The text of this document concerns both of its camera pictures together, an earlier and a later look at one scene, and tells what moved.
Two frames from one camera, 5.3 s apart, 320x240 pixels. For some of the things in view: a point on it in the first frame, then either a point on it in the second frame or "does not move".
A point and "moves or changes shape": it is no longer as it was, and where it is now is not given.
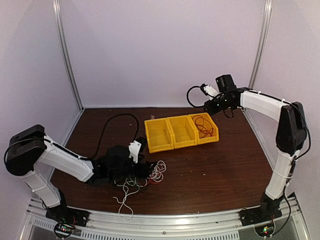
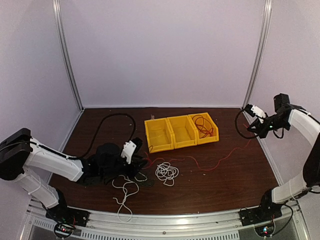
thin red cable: [151, 180] -> [197, 161]
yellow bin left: [159, 135] does not move
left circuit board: [63, 230] does not move
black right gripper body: [223, 105] -> [278, 123]
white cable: [156, 175] moves or changes shape
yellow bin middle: [184, 133] does not move
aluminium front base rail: [291, 224] does not move
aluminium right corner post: [267, 8] does not move
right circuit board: [265, 231] does not move
